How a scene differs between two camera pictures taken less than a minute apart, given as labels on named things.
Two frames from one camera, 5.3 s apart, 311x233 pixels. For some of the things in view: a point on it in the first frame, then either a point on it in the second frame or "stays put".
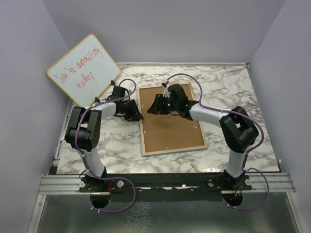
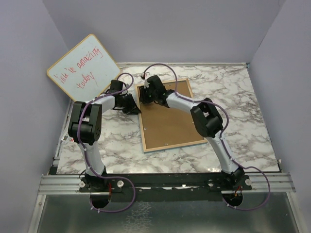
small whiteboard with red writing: [85, 70] stays put
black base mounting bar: [160, 187] stays put
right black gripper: [157, 107] → [142, 95]
